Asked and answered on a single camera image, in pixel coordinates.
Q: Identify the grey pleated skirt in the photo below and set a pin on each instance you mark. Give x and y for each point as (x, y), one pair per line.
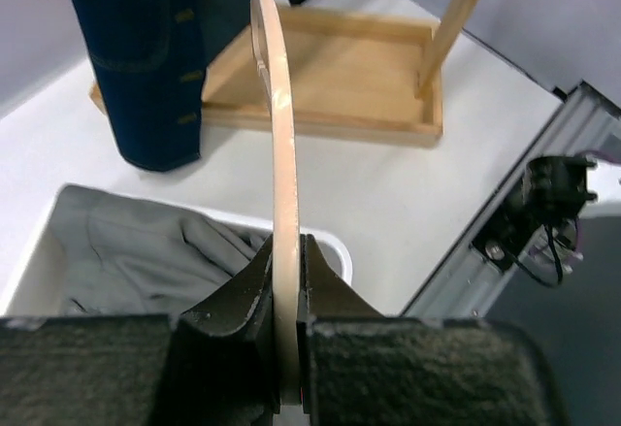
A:
(132, 256)

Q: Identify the dark blue denim skirt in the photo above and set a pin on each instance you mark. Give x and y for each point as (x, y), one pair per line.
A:
(150, 59)

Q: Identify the white plastic basket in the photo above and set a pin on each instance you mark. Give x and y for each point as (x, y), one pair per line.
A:
(34, 286)

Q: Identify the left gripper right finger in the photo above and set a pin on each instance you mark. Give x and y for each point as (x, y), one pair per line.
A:
(359, 367)

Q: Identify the beige hanger front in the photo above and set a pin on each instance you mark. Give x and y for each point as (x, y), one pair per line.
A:
(284, 154)

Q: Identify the wooden clothes rack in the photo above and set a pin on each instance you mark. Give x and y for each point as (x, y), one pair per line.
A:
(333, 73)

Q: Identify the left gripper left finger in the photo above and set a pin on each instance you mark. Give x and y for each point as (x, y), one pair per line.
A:
(215, 365)

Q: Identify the aluminium mounting rail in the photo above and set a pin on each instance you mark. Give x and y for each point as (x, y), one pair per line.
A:
(503, 238)

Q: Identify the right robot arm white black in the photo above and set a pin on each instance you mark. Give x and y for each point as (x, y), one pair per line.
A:
(559, 187)

